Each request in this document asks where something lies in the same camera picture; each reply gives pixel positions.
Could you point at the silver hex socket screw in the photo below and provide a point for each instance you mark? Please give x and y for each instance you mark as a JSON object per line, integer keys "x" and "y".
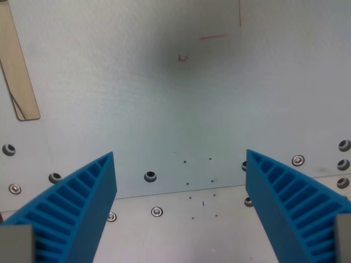
{"x": 298, "y": 160}
{"x": 157, "y": 211}
{"x": 14, "y": 188}
{"x": 112, "y": 217}

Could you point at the light wooden board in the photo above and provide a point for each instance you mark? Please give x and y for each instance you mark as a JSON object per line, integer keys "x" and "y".
{"x": 16, "y": 71}

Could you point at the aluminium plate with small holes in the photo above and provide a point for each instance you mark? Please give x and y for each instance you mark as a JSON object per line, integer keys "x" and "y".
{"x": 175, "y": 241}

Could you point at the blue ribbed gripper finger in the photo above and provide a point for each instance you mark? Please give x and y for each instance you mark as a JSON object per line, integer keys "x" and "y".
{"x": 82, "y": 208}
{"x": 277, "y": 208}

